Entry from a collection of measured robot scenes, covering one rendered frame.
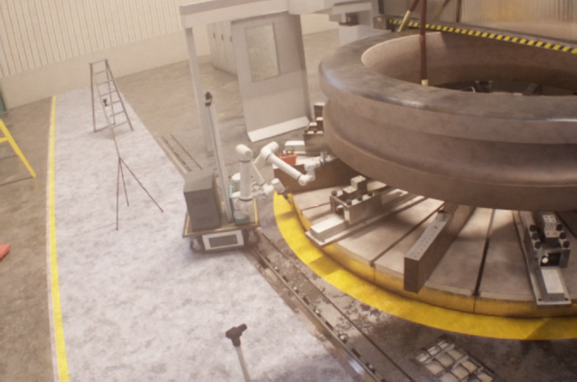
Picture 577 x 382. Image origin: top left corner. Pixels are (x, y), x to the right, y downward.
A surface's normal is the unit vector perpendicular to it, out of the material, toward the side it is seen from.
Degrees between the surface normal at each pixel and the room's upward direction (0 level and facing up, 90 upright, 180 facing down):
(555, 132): 90
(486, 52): 90
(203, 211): 90
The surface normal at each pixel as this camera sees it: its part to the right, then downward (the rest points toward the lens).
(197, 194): 0.13, 0.39
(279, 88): 0.48, 0.30
